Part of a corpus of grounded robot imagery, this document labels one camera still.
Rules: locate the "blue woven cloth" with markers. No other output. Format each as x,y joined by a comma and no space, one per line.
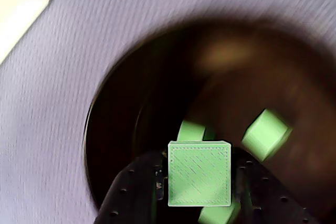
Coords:
65,77

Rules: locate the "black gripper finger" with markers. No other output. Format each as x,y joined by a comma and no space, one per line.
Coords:
267,200
131,195

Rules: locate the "black metal bucket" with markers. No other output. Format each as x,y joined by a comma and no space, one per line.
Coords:
236,82

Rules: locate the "green cube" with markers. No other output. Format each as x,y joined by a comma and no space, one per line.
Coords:
218,214
199,174
265,134
190,130

